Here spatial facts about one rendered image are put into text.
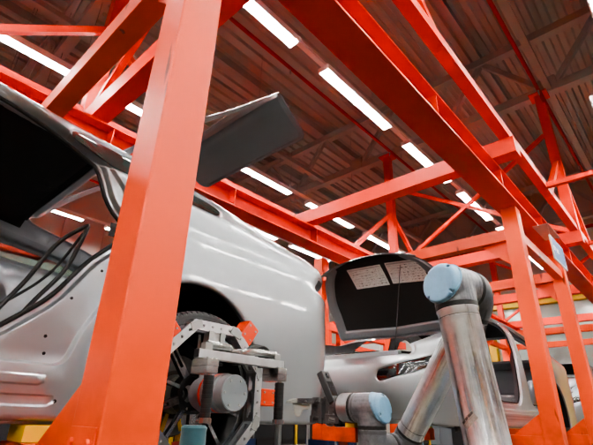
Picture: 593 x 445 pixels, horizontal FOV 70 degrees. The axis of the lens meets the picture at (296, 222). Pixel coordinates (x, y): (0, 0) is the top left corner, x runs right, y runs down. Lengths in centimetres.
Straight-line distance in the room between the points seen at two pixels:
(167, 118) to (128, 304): 61
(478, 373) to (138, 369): 86
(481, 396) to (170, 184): 104
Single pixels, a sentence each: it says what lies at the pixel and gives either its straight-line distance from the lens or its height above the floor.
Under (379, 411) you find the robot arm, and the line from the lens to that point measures 145.
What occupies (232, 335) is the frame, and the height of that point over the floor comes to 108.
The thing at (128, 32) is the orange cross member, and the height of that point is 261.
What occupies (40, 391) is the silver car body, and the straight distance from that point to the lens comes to 168.
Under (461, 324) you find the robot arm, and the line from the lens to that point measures 124.
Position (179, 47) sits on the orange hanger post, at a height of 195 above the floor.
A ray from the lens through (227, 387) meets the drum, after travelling 168.
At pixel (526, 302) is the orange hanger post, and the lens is 497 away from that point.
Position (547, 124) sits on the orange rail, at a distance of 842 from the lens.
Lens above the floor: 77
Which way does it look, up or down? 25 degrees up
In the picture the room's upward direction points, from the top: 2 degrees clockwise
